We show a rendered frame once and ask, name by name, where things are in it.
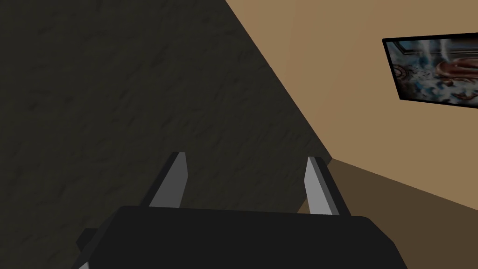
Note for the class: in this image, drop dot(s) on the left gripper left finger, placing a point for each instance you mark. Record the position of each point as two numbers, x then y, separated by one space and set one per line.
170 185

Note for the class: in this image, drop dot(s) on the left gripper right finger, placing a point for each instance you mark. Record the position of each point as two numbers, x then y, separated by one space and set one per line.
322 190

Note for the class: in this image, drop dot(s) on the black framed wall picture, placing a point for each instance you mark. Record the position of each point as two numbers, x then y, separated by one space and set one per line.
437 71

